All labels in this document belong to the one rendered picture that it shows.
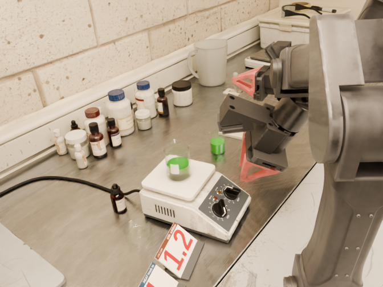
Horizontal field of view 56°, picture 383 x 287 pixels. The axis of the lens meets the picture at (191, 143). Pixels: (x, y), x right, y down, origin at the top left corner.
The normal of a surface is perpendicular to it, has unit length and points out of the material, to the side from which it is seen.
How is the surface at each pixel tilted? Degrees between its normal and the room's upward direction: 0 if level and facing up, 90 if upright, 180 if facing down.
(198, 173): 0
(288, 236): 0
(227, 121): 103
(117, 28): 90
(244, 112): 30
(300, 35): 94
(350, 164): 98
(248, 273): 0
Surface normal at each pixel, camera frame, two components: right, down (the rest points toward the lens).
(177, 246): 0.55, -0.57
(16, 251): -0.07, -0.85
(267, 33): -0.65, 0.48
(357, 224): -0.05, 0.63
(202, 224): -0.46, 0.49
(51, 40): 0.78, 0.28
